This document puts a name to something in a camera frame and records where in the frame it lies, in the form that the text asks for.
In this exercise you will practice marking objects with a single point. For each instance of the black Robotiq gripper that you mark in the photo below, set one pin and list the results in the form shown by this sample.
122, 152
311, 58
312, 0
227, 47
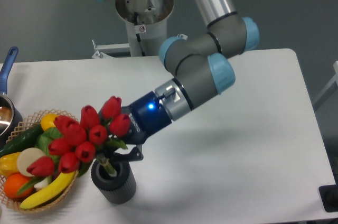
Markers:
147, 117

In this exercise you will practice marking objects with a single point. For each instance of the dark grey ribbed vase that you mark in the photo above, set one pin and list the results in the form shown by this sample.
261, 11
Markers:
116, 189

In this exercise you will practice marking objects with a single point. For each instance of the red tulip bouquet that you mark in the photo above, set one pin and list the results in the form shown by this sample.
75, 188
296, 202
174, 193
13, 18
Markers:
83, 141

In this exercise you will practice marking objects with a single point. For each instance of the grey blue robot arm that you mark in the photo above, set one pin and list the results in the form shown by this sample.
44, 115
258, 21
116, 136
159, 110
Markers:
200, 67

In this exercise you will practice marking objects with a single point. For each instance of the green bok choy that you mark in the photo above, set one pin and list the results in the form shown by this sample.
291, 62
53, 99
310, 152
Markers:
42, 143

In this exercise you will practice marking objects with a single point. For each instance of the yellow squash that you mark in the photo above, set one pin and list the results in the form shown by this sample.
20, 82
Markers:
47, 121

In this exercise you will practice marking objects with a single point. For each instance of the yellow banana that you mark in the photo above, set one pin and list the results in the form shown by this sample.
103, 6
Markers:
50, 193

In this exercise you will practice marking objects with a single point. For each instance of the beige round disc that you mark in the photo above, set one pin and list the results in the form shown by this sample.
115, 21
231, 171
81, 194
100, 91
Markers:
26, 158

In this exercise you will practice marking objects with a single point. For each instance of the woven wicker basket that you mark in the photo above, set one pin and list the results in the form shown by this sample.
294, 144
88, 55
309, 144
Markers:
14, 204

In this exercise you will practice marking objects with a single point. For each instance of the dark green cucumber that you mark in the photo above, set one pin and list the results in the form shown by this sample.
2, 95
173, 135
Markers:
22, 141

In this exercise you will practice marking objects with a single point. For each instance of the orange fruit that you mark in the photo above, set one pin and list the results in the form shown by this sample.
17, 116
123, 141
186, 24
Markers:
12, 185

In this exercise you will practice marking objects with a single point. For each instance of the yellow bell pepper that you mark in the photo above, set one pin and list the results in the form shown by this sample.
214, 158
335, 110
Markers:
8, 164

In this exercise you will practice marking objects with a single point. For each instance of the black box at edge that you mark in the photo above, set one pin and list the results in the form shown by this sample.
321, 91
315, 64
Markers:
328, 195

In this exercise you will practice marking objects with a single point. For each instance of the white metal base frame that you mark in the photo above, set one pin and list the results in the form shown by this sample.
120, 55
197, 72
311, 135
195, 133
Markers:
116, 48

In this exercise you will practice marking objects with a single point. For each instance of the blue handled saucepan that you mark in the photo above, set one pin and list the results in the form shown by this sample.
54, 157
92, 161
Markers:
10, 116

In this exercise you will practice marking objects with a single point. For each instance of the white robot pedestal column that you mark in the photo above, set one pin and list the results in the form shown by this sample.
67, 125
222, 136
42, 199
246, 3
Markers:
145, 16

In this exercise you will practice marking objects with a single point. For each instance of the white frame at right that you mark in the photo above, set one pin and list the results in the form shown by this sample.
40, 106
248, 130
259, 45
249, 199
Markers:
329, 89

